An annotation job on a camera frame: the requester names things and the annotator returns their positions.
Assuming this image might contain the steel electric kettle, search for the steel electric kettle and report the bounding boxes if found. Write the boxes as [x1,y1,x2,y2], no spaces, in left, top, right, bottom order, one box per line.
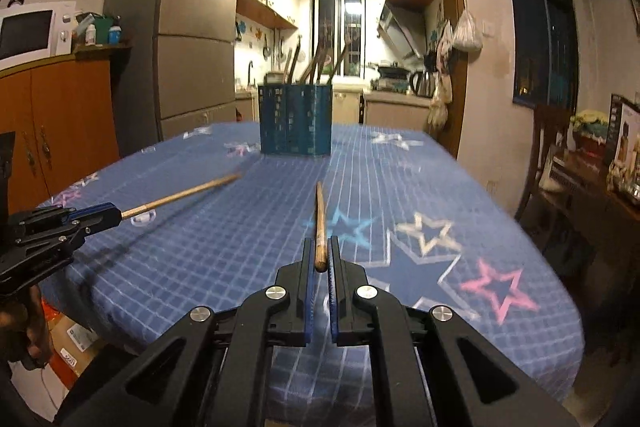
[409,69,436,98]

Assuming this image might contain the yellow flowers in basket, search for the yellow flowers in basket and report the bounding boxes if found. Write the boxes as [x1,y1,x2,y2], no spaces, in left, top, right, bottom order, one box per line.
[570,109,611,158]

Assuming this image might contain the dark blue framed window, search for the dark blue framed window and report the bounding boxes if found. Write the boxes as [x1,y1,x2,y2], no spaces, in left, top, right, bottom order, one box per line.
[500,0,581,110]

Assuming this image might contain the red plastic bag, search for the red plastic bag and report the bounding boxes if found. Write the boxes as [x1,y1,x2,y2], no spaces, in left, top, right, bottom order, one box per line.
[40,297,64,324]

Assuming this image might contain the hanging white plastic bag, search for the hanging white plastic bag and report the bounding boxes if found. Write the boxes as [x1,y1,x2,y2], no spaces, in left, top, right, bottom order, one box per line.
[451,9,484,52]

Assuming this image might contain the kitchen base counter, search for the kitchen base counter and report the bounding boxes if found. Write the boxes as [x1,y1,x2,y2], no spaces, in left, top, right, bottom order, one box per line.
[234,84,434,126]

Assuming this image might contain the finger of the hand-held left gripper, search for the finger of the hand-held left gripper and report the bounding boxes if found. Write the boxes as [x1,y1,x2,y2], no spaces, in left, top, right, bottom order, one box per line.
[9,203,123,239]
[0,219,122,297]

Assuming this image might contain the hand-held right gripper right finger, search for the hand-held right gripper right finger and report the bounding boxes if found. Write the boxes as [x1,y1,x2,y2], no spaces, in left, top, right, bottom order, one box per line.
[327,236,581,427]

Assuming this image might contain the white microwave oven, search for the white microwave oven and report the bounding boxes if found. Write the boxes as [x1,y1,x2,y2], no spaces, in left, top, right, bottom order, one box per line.
[0,2,77,72]

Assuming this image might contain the dark wooden side table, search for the dark wooden side table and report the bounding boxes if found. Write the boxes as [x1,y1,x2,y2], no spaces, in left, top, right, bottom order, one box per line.
[537,147,640,358]

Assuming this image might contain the black wok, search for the black wok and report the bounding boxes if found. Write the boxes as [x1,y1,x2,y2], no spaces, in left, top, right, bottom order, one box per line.
[376,63,409,80]

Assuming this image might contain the steel range hood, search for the steel range hood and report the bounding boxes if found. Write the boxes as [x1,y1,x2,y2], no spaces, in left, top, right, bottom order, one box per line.
[377,2,426,58]

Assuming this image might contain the curved wooden chopstick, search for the curved wooden chopstick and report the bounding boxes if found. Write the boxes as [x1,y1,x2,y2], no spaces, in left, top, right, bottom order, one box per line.
[313,181,329,272]

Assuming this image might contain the cardboard box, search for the cardboard box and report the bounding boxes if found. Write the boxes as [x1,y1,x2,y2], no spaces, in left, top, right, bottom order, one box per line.
[47,314,107,376]

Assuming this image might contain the hanging patterned cloth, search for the hanging patterned cloth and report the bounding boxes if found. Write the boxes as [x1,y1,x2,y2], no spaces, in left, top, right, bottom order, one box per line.
[435,19,454,68]

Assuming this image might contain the dark wooden chair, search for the dark wooden chair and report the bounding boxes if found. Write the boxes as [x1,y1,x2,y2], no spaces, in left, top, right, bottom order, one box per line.
[515,104,574,224]

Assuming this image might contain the barred kitchen window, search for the barred kitchen window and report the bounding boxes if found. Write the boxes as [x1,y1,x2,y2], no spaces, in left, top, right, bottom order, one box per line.
[311,0,367,80]

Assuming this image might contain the blue star checked tablecloth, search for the blue star checked tablecloth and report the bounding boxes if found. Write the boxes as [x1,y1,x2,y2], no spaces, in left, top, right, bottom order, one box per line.
[37,122,586,427]

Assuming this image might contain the orange wooden cabinet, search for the orange wooden cabinet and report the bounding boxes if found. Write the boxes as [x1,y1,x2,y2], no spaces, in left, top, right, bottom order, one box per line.
[0,45,132,214]

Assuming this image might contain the dark printed gift box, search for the dark printed gift box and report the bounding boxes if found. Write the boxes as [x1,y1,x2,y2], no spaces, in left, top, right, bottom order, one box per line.
[602,94,640,198]

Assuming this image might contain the teal plastic utensil holder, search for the teal plastic utensil holder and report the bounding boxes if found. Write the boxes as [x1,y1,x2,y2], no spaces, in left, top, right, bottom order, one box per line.
[257,82,334,156]

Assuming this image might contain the green plastic tub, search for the green plastic tub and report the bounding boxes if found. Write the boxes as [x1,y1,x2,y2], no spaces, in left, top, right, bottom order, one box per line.
[93,16,119,45]

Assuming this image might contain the hanging beige cloth bag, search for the hanging beige cloth bag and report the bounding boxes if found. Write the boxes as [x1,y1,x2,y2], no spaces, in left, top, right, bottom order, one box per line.
[427,74,453,132]

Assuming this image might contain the grey refrigerator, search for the grey refrigerator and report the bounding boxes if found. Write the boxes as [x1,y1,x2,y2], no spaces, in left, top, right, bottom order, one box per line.
[104,0,244,158]

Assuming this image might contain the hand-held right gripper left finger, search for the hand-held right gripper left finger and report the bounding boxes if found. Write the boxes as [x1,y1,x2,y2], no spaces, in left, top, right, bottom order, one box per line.
[55,237,316,427]

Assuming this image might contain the person's left hand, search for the person's left hand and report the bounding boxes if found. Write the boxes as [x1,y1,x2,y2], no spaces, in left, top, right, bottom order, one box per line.
[0,287,55,370]

